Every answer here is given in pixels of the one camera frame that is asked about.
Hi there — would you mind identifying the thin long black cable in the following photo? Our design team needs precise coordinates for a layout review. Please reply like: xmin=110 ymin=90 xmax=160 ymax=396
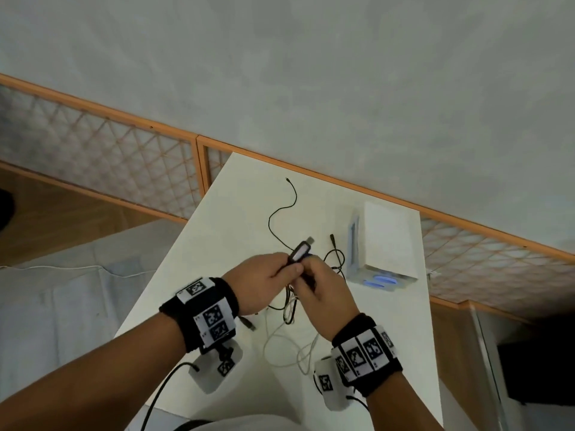
xmin=268 ymin=177 xmax=299 ymax=254

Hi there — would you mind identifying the white box with blue lights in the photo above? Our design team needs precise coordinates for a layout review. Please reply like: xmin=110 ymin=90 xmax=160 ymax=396
xmin=345 ymin=201 xmax=421 ymax=293

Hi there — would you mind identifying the black cable with silver plug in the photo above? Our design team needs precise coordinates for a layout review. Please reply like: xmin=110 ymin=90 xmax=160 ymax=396
xmin=237 ymin=305 xmax=288 ymax=333

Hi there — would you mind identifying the person's right forearm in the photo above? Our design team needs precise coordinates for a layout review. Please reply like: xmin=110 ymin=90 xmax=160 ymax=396
xmin=367 ymin=371 xmax=446 ymax=431

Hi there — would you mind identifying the person's left forearm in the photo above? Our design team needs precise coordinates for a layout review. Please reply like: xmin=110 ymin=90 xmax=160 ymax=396
xmin=0 ymin=312 xmax=189 ymax=431

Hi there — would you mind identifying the black adapter with silver plug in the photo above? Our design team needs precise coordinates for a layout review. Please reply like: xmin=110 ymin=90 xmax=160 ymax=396
xmin=287 ymin=237 xmax=316 ymax=266

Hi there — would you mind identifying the person's left hand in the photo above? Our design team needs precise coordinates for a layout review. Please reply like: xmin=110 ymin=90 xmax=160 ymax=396
xmin=222 ymin=252 xmax=304 ymax=317

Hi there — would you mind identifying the person's white shirt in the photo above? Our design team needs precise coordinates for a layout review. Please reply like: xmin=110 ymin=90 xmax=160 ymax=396
xmin=173 ymin=414 xmax=290 ymax=431

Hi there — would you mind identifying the thin white floor cable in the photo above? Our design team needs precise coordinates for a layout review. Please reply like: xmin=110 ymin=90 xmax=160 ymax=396
xmin=0 ymin=264 xmax=150 ymax=280

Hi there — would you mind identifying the person's right hand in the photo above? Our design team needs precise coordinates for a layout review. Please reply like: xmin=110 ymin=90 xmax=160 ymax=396
xmin=291 ymin=255 xmax=361 ymax=342

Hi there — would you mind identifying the black wristband with marker tags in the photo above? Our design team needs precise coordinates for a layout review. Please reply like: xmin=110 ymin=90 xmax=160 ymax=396
xmin=330 ymin=312 xmax=403 ymax=398
xmin=159 ymin=277 xmax=241 ymax=355

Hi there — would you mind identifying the black box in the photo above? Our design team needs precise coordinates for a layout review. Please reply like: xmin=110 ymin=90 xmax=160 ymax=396
xmin=496 ymin=316 xmax=575 ymax=405

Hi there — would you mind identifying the black cable with small plug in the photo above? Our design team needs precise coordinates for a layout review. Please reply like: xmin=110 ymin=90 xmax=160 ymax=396
xmin=283 ymin=233 xmax=347 ymax=326

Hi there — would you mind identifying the white wrist camera with marker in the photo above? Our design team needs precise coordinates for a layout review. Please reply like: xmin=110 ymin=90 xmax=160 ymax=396
xmin=313 ymin=356 xmax=356 ymax=412
xmin=188 ymin=338 xmax=244 ymax=395

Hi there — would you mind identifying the grey floor sheet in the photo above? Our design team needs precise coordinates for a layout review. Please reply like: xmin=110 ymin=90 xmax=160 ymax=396
xmin=0 ymin=219 xmax=182 ymax=402

